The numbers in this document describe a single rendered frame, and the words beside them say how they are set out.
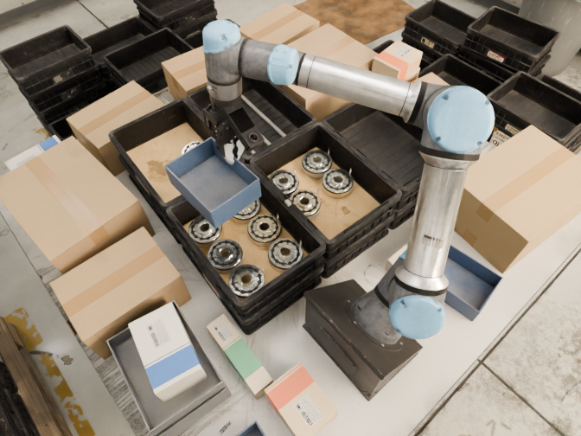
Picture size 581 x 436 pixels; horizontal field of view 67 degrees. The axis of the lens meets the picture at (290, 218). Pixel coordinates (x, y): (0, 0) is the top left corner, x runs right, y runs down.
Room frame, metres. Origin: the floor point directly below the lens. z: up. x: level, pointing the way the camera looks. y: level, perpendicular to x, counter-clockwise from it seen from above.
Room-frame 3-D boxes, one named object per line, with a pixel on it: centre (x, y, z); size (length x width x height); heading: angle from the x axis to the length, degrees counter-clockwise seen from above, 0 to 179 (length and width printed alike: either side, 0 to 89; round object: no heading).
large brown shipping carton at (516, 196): (0.87, -0.76, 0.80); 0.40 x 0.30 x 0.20; 124
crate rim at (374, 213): (0.87, -0.10, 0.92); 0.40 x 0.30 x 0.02; 37
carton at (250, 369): (0.38, 0.15, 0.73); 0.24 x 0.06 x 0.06; 38
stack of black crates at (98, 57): (2.31, 0.97, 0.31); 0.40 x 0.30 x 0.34; 130
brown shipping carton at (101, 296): (0.57, 0.50, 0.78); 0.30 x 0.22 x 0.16; 129
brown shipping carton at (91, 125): (1.26, 0.64, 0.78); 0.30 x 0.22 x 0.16; 136
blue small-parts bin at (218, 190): (0.72, 0.20, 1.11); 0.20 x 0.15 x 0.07; 41
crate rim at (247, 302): (0.69, 0.14, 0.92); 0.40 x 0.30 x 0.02; 37
